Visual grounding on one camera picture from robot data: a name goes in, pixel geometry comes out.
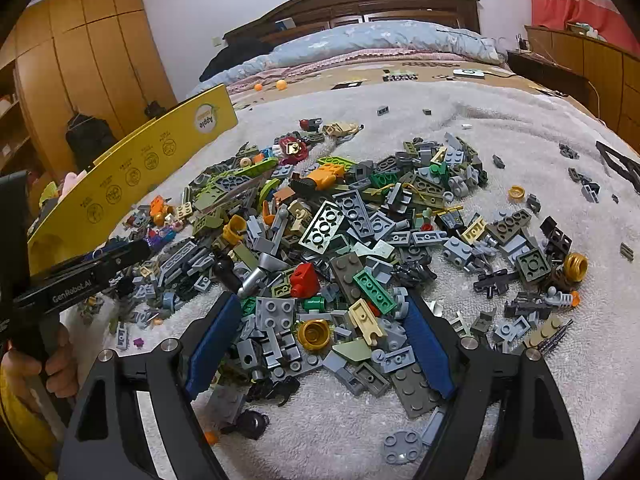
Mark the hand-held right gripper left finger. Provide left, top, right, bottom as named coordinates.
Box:
left=60, top=290, right=246, bottom=480

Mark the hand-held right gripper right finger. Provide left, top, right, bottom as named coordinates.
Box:
left=400, top=292, right=586, bottom=480

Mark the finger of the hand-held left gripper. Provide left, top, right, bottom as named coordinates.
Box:
left=82, top=239, right=153, bottom=281

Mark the yellow cardboard box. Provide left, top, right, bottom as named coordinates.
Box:
left=25, top=83, right=239, bottom=281

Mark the pile of toy bricks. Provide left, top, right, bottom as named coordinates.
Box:
left=80, top=119, right=636, bottom=466

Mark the person's left forearm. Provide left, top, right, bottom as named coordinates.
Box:
left=0, top=365, right=63, bottom=478

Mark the person's left hand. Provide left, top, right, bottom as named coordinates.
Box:
left=0, top=324, right=82, bottom=401

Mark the pink cloth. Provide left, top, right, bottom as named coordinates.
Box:
left=57, top=170, right=88, bottom=201

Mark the black hanging jacket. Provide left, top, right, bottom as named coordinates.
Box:
left=65, top=112, right=118, bottom=171

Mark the wooden wardrobe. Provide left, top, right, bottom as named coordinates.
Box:
left=0, top=0, right=176, bottom=211

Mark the black garment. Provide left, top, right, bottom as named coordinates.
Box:
left=199, top=42, right=276, bottom=83

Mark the brown patterned bedsheet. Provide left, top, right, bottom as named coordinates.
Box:
left=185, top=52, right=576, bottom=111

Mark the dark wooden nightstand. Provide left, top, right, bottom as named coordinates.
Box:
left=506, top=50, right=593, bottom=93

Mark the blue floral quilt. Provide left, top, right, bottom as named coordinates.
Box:
left=200, top=21, right=508, bottom=86

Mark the wooden side cabinet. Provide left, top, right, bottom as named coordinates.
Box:
left=524, top=25, right=640, bottom=136

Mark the dark wooden headboard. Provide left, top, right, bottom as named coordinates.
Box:
left=223, top=0, right=481, bottom=48

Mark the pink red curtain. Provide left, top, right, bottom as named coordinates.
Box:
left=529, top=0, right=631, bottom=56

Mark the black toy frame piece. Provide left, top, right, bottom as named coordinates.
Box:
left=595, top=141, right=640, bottom=188

